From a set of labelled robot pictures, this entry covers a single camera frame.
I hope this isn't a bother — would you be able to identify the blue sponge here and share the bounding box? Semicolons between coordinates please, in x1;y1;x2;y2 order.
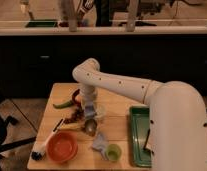
84;105;96;119

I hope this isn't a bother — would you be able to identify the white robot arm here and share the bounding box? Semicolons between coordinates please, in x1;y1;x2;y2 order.
72;58;207;171

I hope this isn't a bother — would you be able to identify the white cup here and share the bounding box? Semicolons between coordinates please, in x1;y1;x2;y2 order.
95;105;106;120

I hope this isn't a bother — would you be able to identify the green plastic cup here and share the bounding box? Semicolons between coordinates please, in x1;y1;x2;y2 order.
105;144;122;162

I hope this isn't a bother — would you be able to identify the dark brown bowl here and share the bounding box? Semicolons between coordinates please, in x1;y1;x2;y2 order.
72;89;81;106

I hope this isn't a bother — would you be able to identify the red grapes bunch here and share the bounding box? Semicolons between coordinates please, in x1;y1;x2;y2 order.
64;109;84;124

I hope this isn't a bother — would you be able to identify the green chili pepper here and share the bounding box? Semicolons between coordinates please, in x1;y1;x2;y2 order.
53;100;74;109

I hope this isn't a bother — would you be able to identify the light blue cloth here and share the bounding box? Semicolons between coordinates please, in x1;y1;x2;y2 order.
92;132;108;157

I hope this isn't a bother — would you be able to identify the orange plastic bowl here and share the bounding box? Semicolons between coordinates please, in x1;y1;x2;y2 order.
46;131;78;163

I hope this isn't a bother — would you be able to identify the green plastic tray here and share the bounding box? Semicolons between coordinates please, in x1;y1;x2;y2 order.
129;106;151;168

